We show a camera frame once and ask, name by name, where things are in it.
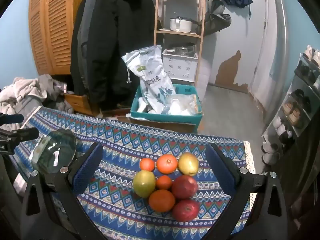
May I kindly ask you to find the wooden shelf rack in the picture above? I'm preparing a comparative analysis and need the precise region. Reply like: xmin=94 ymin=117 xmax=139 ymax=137
xmin=153 ymin=0 xmax=207 ymax=87

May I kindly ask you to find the pile of grey clothes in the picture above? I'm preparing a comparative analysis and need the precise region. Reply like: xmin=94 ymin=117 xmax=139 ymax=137
xmin=0 ymin=74 xmax=73 ymax=125

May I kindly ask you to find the steel pot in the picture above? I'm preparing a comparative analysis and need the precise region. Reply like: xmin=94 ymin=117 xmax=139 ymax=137
xmin=167 ymin=42 xmax=196 ymax=55

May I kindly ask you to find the wooden drawer box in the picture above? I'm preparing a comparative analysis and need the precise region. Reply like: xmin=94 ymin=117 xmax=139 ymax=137
xmin=64 ymin=93 xmax=101 ymax=117

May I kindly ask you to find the shoe rack with shoes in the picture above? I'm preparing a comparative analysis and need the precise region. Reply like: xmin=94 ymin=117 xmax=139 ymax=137
xmin=261 ymin=45 xmax=320 ymax=164

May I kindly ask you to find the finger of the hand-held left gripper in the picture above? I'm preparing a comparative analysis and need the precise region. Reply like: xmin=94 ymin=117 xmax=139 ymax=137
xmin=0 ymin=127 xmax=40 ymax=142
xmin=0 ymin=114 xmax=25 ymax=125

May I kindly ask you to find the blue patterned tablecloth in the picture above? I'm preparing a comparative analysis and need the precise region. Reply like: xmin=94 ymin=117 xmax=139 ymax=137
xmin=9 ymin=106 xmax=257 ymax=240

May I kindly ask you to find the red apple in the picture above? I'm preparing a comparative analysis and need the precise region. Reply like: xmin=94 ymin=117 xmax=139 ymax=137
xmin=171 ymin=199 xmax=200 ymax=222
xmin=171 ymin=175 xmax=198 ymax=200

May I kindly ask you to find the black hooded jacket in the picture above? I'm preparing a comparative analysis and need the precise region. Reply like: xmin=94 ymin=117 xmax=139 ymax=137
xmin=70 ymin=0 xmax=157 ymax=106

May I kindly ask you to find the yellow pear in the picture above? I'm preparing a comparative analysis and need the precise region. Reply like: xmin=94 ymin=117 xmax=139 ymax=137
xmin=178 ymin=152 xmax=199 ymax=176

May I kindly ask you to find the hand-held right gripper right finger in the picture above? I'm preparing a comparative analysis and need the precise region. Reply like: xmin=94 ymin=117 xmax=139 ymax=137
xmin=205 ymin=142 xmax=288 ymax=240

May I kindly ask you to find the large orange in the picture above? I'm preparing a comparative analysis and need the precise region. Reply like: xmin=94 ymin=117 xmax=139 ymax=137
xmin=148 ymin=189 xmax=176 ymax=212

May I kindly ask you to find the white printed rice bag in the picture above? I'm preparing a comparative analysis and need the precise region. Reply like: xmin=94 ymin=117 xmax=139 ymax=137
xmin=121 ymin=45 xmax=176 ymax=112

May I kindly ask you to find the grey hanging bag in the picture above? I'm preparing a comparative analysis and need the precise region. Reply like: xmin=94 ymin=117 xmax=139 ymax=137
xmin=205 ymin=0 xmax=232 ymax=34

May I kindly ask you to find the clear glass bowl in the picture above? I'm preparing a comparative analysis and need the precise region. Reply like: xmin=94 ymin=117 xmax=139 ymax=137
xmin=29 ymin=128 xmax=77 ymax=174

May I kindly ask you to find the green pear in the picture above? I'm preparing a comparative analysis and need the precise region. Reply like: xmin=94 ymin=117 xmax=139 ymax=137
xmin=133 ymin=170 xmax=156 ymax=199

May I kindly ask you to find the clear plastic bag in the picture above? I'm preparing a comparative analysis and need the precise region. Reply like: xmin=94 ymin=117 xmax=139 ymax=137
xmin=163 ymin=94 xmax=202 ymax=116

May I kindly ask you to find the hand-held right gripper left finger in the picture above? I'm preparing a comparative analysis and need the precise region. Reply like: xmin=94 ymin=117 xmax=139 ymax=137
xmin=20 ymin=142 xmax=110 ymax=240

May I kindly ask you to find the wooden louvered wardrobe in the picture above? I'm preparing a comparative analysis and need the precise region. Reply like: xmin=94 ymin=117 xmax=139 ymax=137
xmin=28 ymin=0 xmax=98 ymax=76

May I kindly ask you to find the white plastic storage basket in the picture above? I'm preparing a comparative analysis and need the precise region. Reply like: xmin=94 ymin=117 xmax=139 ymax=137
xmin=161 ymin=49 xmax=199 ymax=83

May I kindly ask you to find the small tangerine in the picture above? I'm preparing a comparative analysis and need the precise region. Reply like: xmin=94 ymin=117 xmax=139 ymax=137
xmin=139 ymin=158 xmax=156 ymax=172
xmin=156 ymin=175 xmax=173 ymax=190

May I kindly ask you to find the teal plastic bin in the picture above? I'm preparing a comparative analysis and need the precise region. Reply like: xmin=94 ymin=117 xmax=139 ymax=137
xmin=130 ymin=84 xmax=204 ymax=128

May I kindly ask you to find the medium orange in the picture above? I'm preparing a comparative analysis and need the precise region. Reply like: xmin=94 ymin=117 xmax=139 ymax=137
xmin=156 ymin=154 xmax=178 ymax=174

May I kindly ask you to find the white cooking pot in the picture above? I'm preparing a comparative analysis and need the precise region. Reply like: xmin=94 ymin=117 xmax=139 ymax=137
xmin=170 ymin=16 xmax=194 ymax=33

